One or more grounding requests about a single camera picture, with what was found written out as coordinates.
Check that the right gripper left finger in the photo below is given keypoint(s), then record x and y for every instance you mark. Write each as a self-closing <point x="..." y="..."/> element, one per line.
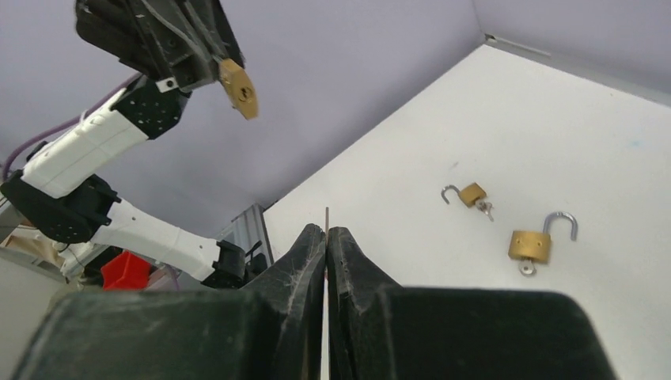
<point x="269" y="329"/>

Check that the small brass padlock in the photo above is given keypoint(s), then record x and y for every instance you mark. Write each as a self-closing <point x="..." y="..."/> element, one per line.
<point x="471" y="195"/>
<point x="239" y="88"/>

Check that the aluminium frame rail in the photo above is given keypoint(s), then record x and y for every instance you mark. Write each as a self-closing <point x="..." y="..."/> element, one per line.
<point x="248" y="231"/>

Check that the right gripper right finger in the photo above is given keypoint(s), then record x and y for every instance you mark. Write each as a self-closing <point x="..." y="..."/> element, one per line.
<point x="381" y="330"/>

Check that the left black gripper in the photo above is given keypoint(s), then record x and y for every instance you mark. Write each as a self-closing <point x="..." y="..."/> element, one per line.
<point x="182" y="40"/>

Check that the red plastic bin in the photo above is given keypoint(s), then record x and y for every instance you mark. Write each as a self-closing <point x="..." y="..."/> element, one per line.
<point x="126" y="272"/>

